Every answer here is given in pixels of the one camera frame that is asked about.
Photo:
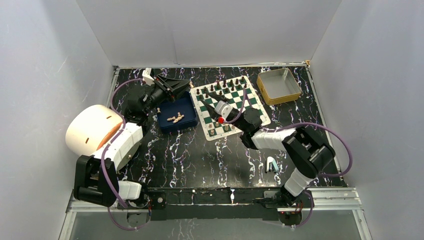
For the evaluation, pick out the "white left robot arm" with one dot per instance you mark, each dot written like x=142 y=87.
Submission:
x=96 y=178

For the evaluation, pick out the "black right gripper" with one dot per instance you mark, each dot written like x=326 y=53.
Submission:
x=211 y=111

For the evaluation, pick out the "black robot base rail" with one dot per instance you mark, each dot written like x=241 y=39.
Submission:
x=227 y=203

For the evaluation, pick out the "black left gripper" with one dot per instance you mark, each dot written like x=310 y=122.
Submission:
x=177 y=87

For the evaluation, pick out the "white orange cylindrical appliance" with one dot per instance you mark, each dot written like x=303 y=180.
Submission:
x=91 y=129

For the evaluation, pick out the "gold tin box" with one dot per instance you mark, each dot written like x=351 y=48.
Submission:
x=278 y=86

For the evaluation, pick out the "small white blue stapler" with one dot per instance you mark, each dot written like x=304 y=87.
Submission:
x=271 y=165

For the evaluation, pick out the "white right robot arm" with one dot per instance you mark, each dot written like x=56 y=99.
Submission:
x=308 y=151

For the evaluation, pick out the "dark blue tin box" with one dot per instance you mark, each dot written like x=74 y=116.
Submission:
x=168 y=109

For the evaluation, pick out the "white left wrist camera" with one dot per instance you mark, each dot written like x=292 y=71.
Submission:
x=148 y=76

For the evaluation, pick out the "green white chess board mat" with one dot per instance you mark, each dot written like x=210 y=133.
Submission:
x=235 y=97

